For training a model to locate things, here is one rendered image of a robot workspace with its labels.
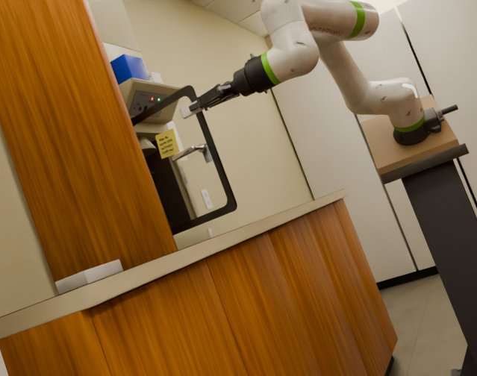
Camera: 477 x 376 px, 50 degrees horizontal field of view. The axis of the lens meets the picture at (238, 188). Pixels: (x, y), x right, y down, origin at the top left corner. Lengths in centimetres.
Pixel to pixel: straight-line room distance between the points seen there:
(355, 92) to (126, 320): 133
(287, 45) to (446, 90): 324
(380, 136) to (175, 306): 133
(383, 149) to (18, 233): 141
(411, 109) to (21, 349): 154
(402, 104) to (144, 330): 132
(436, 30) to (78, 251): 353
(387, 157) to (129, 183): 104
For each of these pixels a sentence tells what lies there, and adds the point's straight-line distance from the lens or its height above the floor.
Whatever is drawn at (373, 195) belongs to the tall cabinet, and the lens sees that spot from 458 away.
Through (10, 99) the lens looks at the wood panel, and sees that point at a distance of 195.
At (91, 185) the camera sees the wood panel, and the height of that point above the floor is 123.
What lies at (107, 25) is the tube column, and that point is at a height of 179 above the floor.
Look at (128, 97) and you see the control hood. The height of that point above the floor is 146.
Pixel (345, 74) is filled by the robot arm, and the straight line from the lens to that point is 199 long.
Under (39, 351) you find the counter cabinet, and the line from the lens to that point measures 107.
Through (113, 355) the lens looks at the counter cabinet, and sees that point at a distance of 101.
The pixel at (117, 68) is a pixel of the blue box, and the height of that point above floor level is 157.
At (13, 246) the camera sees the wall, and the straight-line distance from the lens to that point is 185.
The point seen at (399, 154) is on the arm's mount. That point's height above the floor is 99.
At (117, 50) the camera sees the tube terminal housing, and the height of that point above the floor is 169.
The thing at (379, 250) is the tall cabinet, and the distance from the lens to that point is 464.
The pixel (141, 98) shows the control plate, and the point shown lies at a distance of 178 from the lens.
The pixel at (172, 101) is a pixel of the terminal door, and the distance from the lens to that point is 160.
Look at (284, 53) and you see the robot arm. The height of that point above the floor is 132.
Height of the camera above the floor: 94
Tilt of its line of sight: 4 degrees up
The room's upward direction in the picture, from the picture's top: 21 degrees counter-clockwise
